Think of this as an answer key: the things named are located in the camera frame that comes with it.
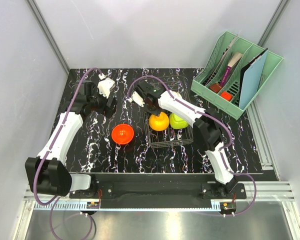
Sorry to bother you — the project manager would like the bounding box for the white bowl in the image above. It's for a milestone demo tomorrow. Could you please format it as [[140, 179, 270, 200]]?
[[169, 113, 189, 130]]

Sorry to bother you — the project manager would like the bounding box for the light blue folder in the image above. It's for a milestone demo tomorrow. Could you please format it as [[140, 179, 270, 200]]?
[[238, 49, 269, 108]]

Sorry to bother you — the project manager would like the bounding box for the red brown box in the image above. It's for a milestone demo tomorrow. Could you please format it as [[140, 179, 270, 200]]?
[[209, 83, 222, 94]]

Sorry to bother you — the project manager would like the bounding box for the orange bowl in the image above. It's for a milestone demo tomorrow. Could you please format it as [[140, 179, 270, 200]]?
[[111, 124, 135, 145]]

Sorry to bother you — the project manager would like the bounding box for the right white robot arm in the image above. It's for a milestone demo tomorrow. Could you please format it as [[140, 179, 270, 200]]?
[[131, 81, 237, 199]]

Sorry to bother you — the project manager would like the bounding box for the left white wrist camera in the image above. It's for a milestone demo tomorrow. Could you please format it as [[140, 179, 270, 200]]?
[[97, 73, 116, 99]]

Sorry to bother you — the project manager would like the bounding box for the orange red box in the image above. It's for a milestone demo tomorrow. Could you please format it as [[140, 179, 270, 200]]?
[[220, 91, 233, 102]]

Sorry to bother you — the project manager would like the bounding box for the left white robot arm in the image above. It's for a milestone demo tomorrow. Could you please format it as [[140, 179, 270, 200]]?
[[25, 77, 117, 198]]

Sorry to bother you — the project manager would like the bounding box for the wire dish rack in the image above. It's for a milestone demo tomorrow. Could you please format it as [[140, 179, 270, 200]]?
[[142, 75, 193, 149]]

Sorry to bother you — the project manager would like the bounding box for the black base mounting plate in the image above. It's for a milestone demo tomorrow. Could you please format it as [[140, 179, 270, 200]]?
[[38, 171, 247, 210]]

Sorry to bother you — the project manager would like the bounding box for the black clipboard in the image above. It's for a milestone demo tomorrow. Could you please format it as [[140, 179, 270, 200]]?
[[237, 47, 269, 101]]

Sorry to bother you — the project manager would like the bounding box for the green file organizer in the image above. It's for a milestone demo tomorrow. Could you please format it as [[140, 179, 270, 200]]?
[[191, 31, 283, 120]]

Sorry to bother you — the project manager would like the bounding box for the purple book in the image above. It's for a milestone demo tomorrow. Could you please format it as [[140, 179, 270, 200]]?
[[219, 52, 243, 88]]

